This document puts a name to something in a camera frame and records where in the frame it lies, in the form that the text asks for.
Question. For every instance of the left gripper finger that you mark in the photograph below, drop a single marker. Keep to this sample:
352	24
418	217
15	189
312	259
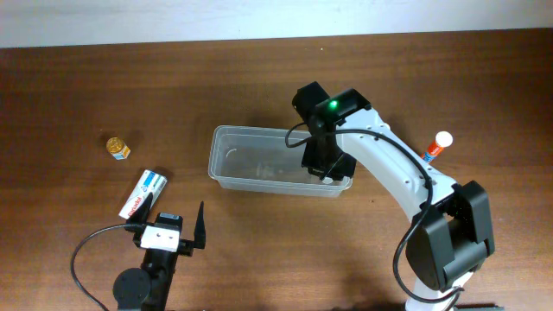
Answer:
139	212
200	233

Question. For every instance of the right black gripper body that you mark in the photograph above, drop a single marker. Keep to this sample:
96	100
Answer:
326	158

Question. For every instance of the orange tube white cap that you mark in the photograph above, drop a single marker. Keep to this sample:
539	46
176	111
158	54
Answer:
443	139

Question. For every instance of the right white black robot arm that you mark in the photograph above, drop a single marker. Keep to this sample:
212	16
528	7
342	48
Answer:
451	230

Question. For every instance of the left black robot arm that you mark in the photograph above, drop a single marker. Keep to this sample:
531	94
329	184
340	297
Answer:
147	287

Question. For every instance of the clear plastic container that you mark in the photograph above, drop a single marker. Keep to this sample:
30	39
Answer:
257	160

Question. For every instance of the white medicine box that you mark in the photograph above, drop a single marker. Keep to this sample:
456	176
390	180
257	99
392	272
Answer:
150	183

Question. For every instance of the small gold lid jar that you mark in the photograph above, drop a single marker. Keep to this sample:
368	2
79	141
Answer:
117	148

